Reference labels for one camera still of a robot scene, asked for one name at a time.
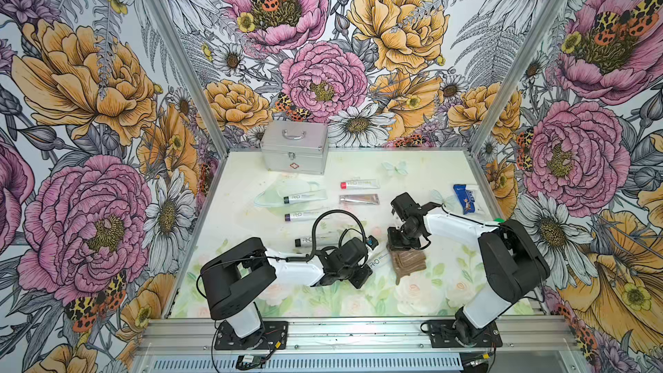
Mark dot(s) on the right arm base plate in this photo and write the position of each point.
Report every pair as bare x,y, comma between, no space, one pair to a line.
456,333

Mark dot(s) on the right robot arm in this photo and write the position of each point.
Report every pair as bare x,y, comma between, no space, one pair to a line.
512,263

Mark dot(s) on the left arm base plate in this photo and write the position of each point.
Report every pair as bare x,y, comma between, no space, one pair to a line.
271,335

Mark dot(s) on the aluminium front rail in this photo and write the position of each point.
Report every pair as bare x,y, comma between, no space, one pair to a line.
378,344

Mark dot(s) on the blue bandage packet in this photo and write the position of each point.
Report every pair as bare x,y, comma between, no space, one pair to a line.
466,195

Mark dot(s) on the purple cap toothpaste tube upper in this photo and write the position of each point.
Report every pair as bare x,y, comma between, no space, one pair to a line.
305,215

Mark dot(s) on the pink cap toothpaste tube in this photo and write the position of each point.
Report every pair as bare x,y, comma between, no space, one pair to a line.
360,184

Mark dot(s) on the dark green cap toothpaste tube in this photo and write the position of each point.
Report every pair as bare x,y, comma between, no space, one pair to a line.
310,196

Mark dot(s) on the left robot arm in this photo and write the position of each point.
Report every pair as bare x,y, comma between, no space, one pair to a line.
234,280

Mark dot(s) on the metallic pink toothpaste tube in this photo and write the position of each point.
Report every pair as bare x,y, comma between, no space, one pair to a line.
360,199

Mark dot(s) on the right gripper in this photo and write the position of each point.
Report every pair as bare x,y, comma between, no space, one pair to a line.
394,242

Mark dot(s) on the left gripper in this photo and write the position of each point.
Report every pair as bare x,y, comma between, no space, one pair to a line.
363,273

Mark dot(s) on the silver metal first-aid case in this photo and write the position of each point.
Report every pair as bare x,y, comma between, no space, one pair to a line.
295,147

